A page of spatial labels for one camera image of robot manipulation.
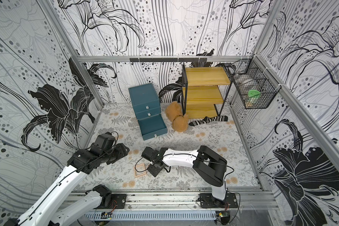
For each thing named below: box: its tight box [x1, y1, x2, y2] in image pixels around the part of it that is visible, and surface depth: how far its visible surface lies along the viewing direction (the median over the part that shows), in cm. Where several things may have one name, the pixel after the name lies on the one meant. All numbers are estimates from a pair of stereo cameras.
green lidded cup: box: [247, 89, 262, 105], surface depth 81 cm
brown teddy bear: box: [165, 101, 189, 133], surface depth 100 cm
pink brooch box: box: [133, 162, 147, 178], surface depth 86 cm
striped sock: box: [188, 115, 229, 127], surface depth 109 cm
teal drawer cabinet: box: [128, 83, 168, 141], surface depth 100 cm
